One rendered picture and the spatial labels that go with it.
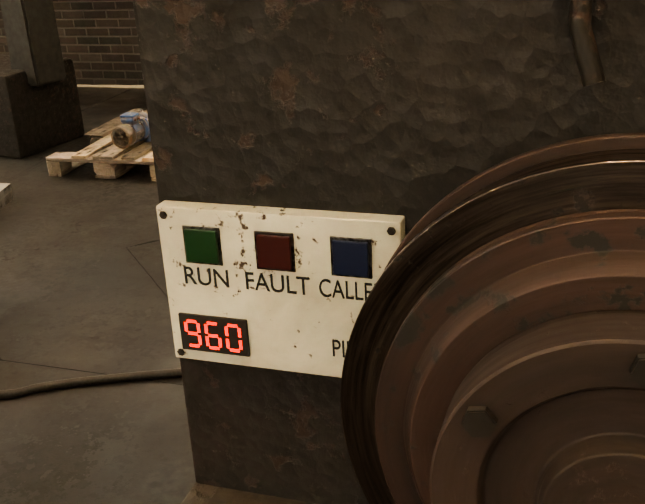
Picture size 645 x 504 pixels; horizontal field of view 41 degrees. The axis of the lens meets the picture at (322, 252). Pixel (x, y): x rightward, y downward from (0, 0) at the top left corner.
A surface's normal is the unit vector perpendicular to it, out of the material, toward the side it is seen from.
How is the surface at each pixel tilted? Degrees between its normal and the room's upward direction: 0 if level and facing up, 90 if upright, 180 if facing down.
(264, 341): 90
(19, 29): 90
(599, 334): 12
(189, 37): 90
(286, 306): 90
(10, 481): 0
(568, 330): 20
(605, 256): 28
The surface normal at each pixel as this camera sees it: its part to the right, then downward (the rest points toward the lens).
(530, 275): -0.57, -0.59
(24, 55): -0.47, 0.37
